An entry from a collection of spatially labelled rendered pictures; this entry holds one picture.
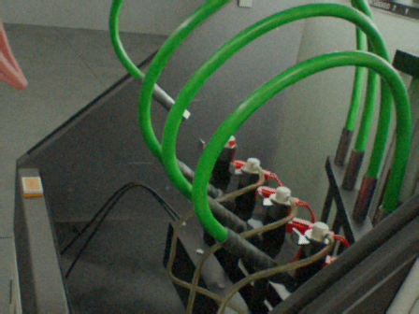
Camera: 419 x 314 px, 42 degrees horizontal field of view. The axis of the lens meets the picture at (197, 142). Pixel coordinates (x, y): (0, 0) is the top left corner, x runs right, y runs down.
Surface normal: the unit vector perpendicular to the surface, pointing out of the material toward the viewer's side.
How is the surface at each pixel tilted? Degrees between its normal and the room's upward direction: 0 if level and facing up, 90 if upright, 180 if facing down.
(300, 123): 90
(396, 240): 43
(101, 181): 90
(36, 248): 0
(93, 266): 0
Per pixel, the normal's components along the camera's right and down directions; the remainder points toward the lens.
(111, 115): 0.35, 0.39
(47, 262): 0.15, -0.92
